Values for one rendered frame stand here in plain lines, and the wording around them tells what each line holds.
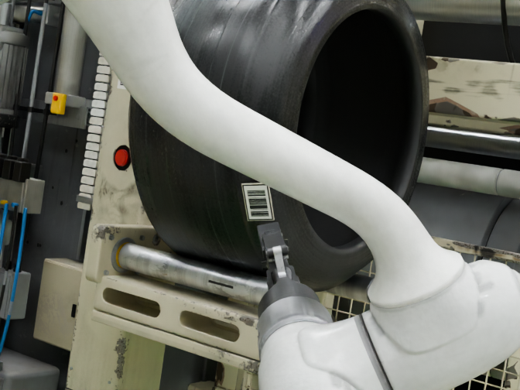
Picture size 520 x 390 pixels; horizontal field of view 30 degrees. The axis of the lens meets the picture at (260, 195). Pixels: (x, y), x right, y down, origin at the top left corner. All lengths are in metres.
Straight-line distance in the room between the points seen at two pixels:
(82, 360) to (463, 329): 1.01
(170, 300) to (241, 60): 0.41
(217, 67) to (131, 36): 0.52
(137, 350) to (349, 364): 0.88
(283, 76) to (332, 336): 0.50
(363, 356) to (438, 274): 0.11
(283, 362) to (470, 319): 0.19
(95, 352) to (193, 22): 0.66
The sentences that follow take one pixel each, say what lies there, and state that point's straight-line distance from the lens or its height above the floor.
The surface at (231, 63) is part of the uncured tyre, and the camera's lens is 1.39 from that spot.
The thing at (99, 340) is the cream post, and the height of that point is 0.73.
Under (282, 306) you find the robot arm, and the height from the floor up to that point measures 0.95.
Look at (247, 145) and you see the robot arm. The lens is 0.91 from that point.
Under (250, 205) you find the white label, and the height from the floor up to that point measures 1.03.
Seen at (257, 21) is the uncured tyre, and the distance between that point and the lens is 1.41.
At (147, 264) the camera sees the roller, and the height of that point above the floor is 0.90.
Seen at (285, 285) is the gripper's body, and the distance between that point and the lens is 1.13.
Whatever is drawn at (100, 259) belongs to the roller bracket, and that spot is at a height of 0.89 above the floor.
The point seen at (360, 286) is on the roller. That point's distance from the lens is 1.70.
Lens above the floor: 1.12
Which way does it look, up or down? 3 degrees down
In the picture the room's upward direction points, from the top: 9 degrees clockwise
